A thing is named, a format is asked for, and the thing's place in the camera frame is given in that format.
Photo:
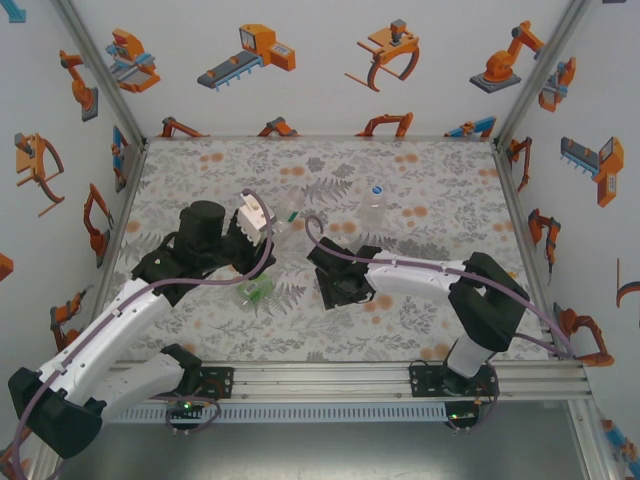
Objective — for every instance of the clear bottle green label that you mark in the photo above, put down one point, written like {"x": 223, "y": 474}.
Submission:
{"x": 255, "y": 294}

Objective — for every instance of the tall clear bottle white label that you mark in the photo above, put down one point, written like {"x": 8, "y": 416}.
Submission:
{"x": 292, "y": 206}

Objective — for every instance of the round clear plastic bottle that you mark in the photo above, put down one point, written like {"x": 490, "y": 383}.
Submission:
{"x": 372, "y": 212}

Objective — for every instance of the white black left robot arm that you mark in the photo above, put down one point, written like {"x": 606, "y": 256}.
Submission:
{"x": 100, "y": 335}

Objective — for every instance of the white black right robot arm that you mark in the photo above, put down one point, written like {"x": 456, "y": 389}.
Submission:
{"x": 415, "y": 277}

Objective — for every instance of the floral patterned table cover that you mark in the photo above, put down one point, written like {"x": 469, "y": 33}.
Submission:
{"x": 425, "y": 175}

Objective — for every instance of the circuit board with green light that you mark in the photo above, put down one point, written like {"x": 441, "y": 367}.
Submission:
{"x": 462, "y": 416}
{"x": 184, "y": 407}

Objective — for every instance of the grey metal panel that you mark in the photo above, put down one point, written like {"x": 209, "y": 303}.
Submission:
{"x": 325, "y": 452}

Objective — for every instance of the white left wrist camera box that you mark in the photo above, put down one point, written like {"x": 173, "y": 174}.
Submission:
{"x": 251, "y": 220}

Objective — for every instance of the aluminium side rail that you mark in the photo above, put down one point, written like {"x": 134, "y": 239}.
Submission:
{"x": 124, "y": 200}
{"x": 517, "y": 210}

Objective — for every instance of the aluminium front rail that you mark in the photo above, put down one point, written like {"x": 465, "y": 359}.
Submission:
{"x": 325, "y": 380}

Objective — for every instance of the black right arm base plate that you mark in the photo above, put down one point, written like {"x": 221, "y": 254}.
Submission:
{"x": 425, "y": 382}

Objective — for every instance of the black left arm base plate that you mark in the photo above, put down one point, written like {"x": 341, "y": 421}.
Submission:
{"x": 220, "y": 382}

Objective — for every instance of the aluminium back rail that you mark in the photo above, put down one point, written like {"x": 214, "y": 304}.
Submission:
{"x": 320, "y": 137}

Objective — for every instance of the aluminium frame post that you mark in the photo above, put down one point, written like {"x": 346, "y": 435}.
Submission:
{"x": 543, "y": 70}
{"x": 595, "y": 445}
{"x": 102, "y": 70}
{"x": 40, "y": 470}

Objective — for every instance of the aluminium lower frame post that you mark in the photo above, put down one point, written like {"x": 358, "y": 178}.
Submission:
{"x": 40, "y": 470}
{"x": 595, "y": 445}

